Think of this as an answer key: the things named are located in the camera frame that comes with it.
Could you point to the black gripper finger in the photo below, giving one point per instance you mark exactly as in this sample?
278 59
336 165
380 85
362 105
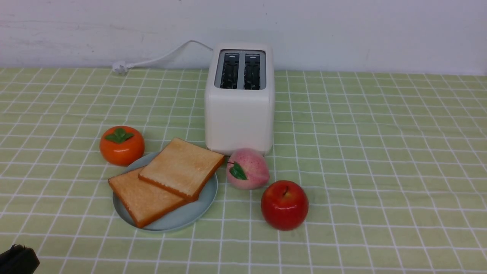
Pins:
19 259

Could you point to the toast slice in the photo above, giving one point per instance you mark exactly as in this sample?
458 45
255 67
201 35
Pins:
144 201
182 169

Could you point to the orange persimmon with green leaf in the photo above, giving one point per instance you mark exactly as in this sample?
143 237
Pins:
122 145

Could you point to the light blue round plate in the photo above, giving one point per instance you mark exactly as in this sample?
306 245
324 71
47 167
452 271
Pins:
178 218

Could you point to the pink peach with leaf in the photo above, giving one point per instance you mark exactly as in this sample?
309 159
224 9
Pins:
247 169

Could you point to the red apple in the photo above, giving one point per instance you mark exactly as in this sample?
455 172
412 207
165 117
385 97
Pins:
284 205

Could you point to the white two-slot toaster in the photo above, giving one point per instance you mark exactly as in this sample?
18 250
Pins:
240 98

